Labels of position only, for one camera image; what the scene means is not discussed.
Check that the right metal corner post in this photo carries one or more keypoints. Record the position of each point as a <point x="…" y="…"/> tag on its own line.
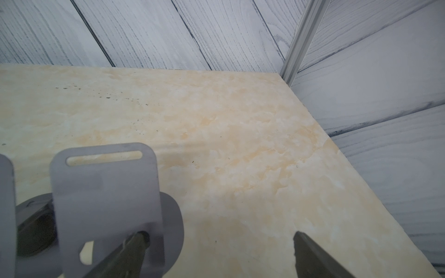
<point x="304" y="34"/>

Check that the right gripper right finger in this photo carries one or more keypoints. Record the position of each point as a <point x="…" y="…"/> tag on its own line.
<point x="312" y="261"/>

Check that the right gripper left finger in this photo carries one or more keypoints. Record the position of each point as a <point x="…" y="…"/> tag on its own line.
<point x="125" y="261"/>

